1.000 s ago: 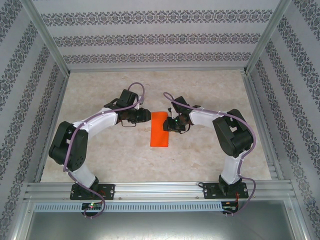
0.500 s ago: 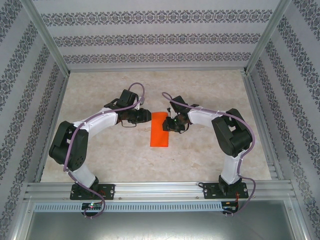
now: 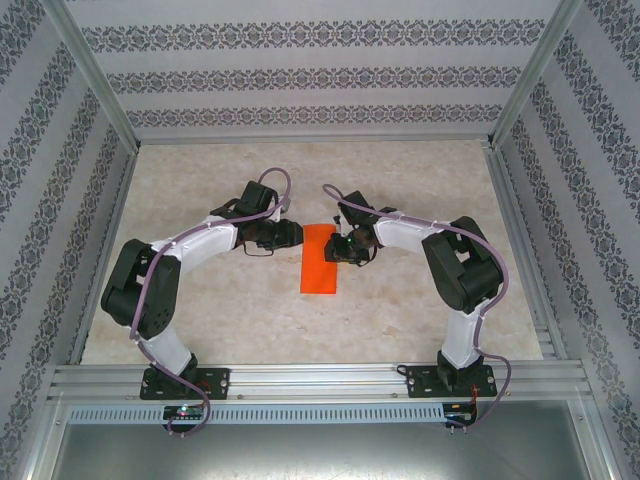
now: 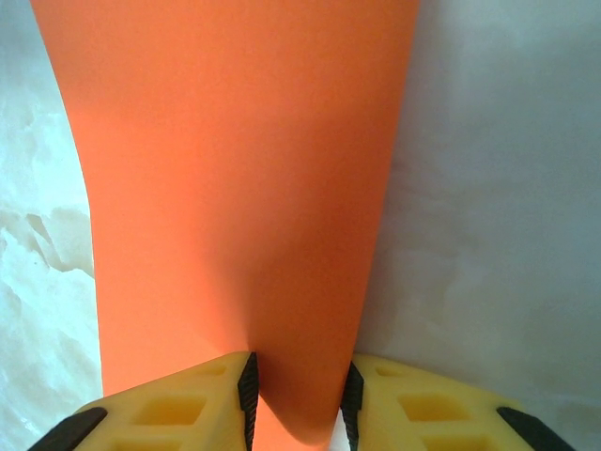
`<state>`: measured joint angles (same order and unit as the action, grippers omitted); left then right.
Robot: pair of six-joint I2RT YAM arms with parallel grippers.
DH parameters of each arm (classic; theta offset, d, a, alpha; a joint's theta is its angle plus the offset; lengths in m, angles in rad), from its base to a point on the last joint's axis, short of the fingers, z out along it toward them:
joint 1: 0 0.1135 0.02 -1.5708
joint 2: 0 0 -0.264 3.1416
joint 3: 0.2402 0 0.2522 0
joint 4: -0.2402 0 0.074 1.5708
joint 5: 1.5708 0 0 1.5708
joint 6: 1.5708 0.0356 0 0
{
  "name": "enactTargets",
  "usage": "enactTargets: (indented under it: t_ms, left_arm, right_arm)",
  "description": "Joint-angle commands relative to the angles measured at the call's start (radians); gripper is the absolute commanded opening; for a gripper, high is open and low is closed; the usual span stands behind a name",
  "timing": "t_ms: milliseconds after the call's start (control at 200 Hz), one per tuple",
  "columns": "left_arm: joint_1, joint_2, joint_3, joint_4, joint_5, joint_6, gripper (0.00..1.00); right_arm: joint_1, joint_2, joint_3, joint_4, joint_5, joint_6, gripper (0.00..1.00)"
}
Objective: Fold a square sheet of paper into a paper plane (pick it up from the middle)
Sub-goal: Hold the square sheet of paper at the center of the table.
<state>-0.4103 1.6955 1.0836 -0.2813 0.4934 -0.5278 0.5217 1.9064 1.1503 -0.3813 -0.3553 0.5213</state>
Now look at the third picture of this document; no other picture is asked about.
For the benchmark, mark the orange paper sheet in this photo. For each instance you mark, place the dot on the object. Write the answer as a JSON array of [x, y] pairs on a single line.
[[320, 275]]

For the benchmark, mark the aluminium frame post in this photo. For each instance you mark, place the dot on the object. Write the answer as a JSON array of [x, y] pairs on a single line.
[[530, 75], [94, 75]]

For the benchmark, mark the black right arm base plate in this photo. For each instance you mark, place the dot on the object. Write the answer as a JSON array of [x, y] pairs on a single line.
[[422, 381]]

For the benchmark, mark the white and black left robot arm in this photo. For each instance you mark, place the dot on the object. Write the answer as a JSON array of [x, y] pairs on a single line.
[[165, 300]]

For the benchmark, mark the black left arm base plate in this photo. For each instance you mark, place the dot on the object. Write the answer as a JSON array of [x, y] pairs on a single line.
[[220, 384]]

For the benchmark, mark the aluminium mounting rail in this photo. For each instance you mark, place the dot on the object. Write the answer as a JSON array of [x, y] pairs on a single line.
[[320, 380]]

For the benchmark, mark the grey sheet metal panel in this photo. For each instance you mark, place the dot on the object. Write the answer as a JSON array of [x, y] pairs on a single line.
[[320, 455]]

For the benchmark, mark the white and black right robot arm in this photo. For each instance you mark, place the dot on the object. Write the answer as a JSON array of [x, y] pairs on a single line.
[[465, 270]]

